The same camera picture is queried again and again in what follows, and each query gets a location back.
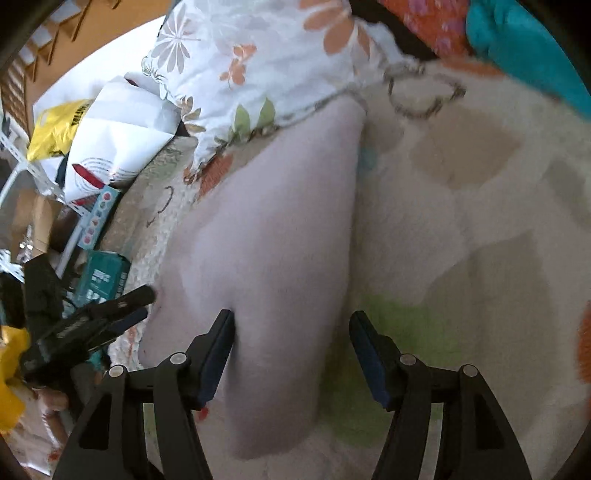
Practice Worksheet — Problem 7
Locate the white plastic bag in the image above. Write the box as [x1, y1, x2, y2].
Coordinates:
[62, 76, 183, 204]

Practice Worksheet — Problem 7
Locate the patterned quilted mat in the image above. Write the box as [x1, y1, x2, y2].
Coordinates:
[99, 60, 591, 480]

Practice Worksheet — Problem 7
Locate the cardboard box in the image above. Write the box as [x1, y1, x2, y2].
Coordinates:
[14, 198, 61, 254]

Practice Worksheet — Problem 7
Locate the green packet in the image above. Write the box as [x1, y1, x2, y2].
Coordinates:
[74, 250, 132, 305]

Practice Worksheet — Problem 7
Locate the white floral pillow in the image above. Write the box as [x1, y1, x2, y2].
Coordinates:
[141, 0, 416, 185]

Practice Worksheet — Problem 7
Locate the yellow cloth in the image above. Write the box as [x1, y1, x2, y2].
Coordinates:
[0, 323, 31, 418]

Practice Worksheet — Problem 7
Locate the yellow plastic bag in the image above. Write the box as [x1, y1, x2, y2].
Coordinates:
[26, 99, 93, 162]

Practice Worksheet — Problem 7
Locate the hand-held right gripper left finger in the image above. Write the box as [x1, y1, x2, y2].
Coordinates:
[52, 309, 235, 480]

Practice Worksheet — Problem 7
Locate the colourful printed box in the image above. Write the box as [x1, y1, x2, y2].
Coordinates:
[76, 185, 122, 250]

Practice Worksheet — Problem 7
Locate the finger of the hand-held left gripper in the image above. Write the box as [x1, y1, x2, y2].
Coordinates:
[69, 285, 156, 326]
[97, 307, 149, 346]

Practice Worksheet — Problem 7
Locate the teal fleece towel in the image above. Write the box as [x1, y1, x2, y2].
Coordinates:
[465, 0, 591, 121]

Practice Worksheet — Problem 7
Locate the white metal rack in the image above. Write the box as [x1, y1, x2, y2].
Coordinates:
[0, 124, 79, 278]

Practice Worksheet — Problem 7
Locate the white floral zip garment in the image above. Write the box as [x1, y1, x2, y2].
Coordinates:
[139, 97, 370, 462]

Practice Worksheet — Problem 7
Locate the wooden staircase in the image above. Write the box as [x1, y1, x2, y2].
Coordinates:
[9, 0, 176, 130]

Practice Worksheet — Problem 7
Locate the orange floral bedsheet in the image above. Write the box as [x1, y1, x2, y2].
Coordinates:
[376, 0, 476, 58]

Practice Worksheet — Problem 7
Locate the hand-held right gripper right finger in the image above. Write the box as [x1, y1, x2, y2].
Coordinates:
[348, 311, 532, 480]

